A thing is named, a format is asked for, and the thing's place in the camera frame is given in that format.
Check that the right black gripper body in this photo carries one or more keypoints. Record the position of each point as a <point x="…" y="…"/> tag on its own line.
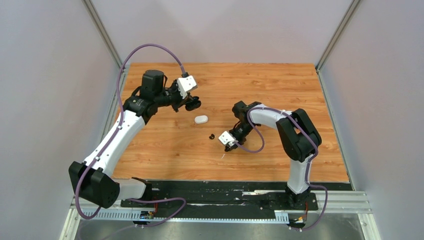
<point x="241" y="131"/>

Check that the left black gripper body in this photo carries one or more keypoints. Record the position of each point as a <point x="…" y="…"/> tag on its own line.
<point x="173" y="97"/>

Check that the black earbud charging case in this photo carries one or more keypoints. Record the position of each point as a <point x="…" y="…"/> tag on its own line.
<point x="192" y="103"/>

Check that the white earbud charging case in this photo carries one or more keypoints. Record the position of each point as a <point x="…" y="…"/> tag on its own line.
<point x="201" y="119"/>

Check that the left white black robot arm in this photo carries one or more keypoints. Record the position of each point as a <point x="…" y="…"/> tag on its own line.
<point x="92" y="179"/>

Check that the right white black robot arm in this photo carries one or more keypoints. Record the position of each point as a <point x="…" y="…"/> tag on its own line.
<point x="299" y="138"/>

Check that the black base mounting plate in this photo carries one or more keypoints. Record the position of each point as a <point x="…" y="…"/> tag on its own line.
<point x="246" y="200"/>

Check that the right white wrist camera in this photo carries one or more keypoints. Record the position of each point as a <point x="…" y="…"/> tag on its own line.
<point x="227" y="139"/>

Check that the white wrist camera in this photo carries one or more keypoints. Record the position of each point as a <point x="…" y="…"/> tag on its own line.
<point x="227" y="139"/>
<point x="186" y="85"/>

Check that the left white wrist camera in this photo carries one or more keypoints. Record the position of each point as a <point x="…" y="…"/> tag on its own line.
<point x="186" y="85"/>

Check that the left aluminium corner post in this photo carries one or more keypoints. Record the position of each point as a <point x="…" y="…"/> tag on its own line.
<point x="98" y="23"/>

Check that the aluminium corner post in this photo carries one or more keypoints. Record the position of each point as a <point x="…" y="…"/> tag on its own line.
<point x="98" y="23"/>
<point x="352" y="8"/>

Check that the aluminium front rail frame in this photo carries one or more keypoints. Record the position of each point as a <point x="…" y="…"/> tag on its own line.
<point x="331" y="204"/>

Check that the right aluminium corner post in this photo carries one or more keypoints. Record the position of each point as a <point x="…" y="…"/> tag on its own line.
<point x="352" y="8"/>

